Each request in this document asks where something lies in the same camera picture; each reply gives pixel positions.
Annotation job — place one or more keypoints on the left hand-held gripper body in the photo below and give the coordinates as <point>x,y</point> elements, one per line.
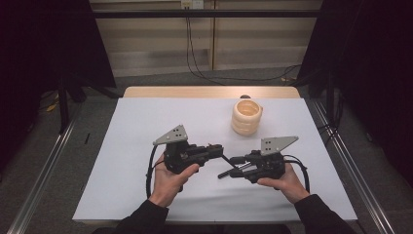
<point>180,156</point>

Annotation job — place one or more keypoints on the black makeup brush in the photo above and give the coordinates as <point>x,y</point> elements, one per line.
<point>224,175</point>

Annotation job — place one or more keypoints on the black curtain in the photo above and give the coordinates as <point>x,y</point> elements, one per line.
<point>373,65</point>
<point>39,65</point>

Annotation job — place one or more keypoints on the black horizontal bar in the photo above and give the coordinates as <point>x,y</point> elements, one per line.
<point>195,13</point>

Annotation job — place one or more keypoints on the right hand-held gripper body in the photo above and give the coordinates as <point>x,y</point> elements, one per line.
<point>269,165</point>

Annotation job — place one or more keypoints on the black metal stand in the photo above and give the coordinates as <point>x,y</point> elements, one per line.
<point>330,97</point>
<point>63,107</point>

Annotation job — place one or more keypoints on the person's right hand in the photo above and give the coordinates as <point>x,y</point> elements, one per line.
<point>289,185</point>

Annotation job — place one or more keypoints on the small dark round object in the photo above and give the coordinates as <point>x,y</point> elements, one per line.
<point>245,96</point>

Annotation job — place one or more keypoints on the metal floor rail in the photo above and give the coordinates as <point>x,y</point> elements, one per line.
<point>42,175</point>
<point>350,162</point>

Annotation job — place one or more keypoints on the wall power outlet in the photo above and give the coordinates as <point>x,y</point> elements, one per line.
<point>192,4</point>

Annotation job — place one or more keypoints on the person's left hand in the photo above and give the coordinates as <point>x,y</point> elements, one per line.
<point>168,185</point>

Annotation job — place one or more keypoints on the white table sheet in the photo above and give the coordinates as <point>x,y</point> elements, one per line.
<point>130,130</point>

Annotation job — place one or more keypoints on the cream ridged holder cup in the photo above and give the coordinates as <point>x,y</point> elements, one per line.
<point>246,125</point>

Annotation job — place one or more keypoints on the person's dark clothing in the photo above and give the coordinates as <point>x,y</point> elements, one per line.
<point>227,229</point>

